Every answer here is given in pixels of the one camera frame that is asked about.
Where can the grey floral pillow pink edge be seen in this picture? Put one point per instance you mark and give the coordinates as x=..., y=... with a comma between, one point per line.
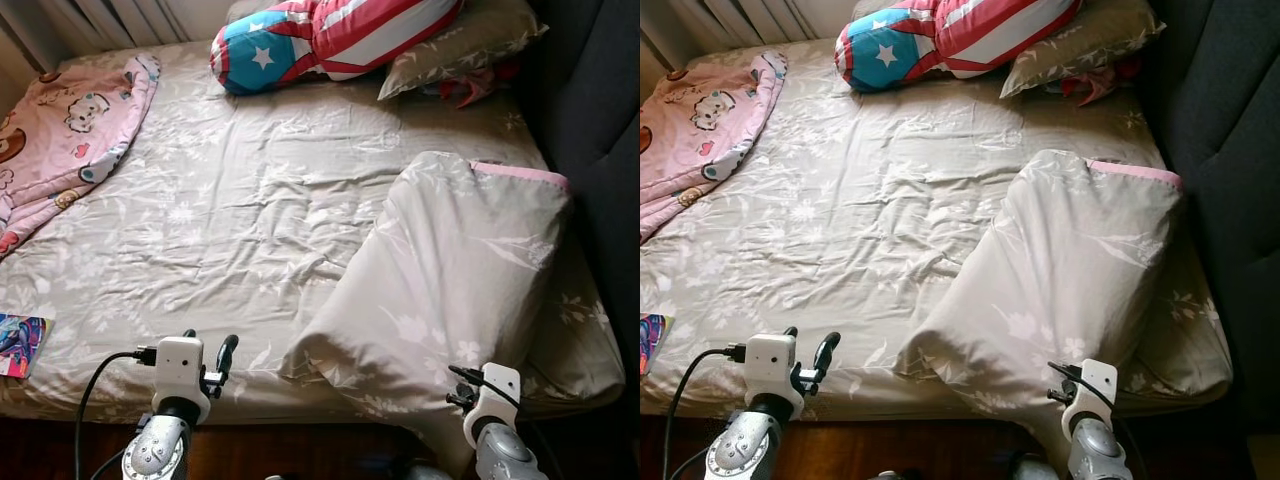
x=1050, y=270
x=440, y=270

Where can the colourful paperback book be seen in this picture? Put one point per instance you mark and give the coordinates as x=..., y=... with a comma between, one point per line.
x=655, y=345
x=22, y=345

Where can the grey floral bed sheet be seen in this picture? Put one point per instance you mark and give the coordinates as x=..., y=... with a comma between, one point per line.
x=880, y=220
x=250, y=220

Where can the pink cartoon blanket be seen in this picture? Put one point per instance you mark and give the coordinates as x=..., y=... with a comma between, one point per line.
x=700, y=130
x=60, y=140

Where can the dark grey upholstered armchair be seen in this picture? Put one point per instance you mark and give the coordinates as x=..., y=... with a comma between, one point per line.
x=600, y=120
x=1230, y=150

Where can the red crumpled cloth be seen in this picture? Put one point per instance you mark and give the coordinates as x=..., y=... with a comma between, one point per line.
x=470, y=88
x=1095, y=85

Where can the white pleated curtain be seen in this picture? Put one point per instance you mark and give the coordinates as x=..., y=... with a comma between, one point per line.
x=720, y=20
x=100, y=20

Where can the star and stripes pillow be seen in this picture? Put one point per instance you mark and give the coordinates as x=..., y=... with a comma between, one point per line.
x=330, y=40
x=950, y=40

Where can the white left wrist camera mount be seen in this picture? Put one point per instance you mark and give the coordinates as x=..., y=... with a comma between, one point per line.
x=768, y=360
x=178, y=362

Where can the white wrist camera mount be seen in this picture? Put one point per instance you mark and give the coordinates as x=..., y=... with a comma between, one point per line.
x=497, y=390
x=1095, y=385
x=768, y=360
x=178, y=362

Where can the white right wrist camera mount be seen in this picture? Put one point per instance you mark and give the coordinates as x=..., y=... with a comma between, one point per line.
x=497, y=390
x=1095, y=385

